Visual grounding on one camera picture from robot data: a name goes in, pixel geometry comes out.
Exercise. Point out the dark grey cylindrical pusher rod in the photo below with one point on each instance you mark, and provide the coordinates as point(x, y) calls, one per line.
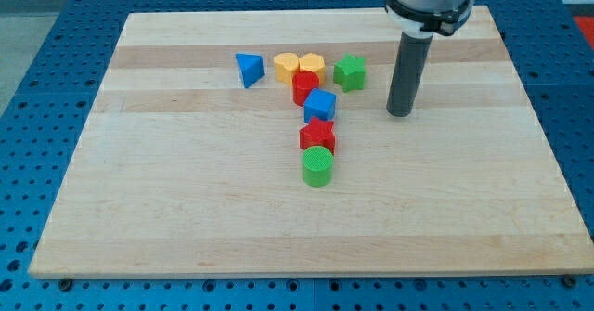
point(408, 69)

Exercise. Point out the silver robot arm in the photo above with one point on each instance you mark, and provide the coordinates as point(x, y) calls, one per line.
point(419, 21)

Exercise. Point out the green star block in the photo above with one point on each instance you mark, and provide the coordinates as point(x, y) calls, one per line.
point(350, 73)

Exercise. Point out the yellow hexagon block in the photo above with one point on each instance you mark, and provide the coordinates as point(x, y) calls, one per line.
point(314, 63)

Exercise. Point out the blue cube block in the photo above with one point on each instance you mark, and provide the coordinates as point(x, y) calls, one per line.
point(320, 104)

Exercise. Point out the red cylinder block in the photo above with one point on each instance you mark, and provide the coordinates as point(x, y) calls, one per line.
point(303, 82)

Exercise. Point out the red star block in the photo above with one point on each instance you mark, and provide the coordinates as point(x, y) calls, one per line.
point(318, 133)

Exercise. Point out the yellow heart block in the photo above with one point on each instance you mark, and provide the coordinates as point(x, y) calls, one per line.
point(286, 65)

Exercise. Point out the green cylinder block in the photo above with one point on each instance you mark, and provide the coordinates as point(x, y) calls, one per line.
point(317, 163)

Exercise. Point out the blue triangle block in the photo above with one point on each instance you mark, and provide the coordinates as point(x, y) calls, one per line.
point(251, 68)

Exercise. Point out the wooden board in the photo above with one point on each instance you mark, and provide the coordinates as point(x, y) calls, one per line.
point(181, 172)

